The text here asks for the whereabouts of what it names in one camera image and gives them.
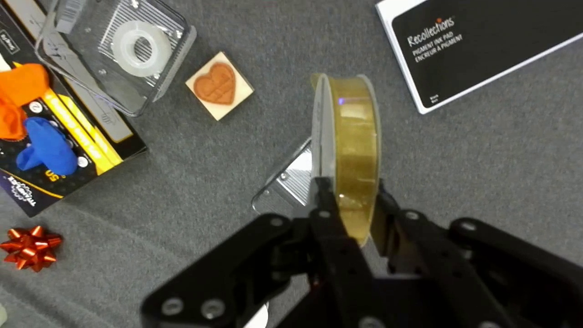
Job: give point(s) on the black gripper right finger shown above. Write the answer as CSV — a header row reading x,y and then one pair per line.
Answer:
x,y
461,273

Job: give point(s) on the black box of gift bows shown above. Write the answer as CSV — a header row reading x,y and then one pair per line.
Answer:
x,y
73,151

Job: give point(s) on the small clear metal tray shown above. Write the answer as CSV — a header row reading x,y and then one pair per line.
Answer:
x,y
293,175

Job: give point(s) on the orange gift bow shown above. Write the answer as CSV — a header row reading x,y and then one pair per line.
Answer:
x,y
18,96

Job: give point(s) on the grey tablecloth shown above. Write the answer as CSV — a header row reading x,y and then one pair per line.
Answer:
x,y
211,182

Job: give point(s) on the wooden heart stamp block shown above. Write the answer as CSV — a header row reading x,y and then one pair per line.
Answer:
x,y
219,84

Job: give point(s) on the red gift bow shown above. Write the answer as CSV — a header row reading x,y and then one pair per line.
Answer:
x,y
29,248

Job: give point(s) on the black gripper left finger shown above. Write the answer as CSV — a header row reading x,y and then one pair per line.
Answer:
x,y
255,273

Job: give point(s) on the blue gift bow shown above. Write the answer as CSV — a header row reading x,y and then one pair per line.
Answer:
x,y
47,147

